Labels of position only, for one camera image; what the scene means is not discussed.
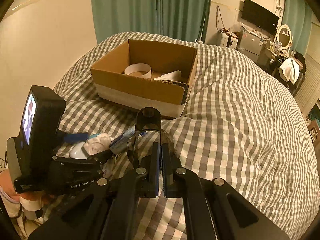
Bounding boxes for black left handheld gripper device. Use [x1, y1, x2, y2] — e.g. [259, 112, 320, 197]
[7, 85, 113, 195]

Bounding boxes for grey mini fridge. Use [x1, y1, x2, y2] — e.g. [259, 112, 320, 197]
[237, 30, 265, 63]

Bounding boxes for white cloth on chair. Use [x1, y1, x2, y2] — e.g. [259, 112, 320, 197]
[279, 58, 299, 85]

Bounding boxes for white tape roll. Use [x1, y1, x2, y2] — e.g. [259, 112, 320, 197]
[124, 63, 152, 79]

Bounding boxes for white paper tube in box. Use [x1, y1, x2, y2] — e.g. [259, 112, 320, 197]
[154, 70, 182, 81]

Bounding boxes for green right window curtain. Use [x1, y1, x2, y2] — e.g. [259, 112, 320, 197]
[282, 0, 312, 55]

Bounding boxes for black wall television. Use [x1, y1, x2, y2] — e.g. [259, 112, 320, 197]
[241, 0, 279, 35]

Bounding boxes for white round vanity mirror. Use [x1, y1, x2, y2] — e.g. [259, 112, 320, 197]
[274, 24, 293, 50]

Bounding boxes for small toothpaste tube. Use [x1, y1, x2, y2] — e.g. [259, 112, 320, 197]
[109, 125, 135, 155]

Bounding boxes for white drawer cabinet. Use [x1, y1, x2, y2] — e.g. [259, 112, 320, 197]
[218, 32, 238, 49]

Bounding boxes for brown cardboard box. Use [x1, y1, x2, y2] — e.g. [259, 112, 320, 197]
[90, 40, 198, 118]

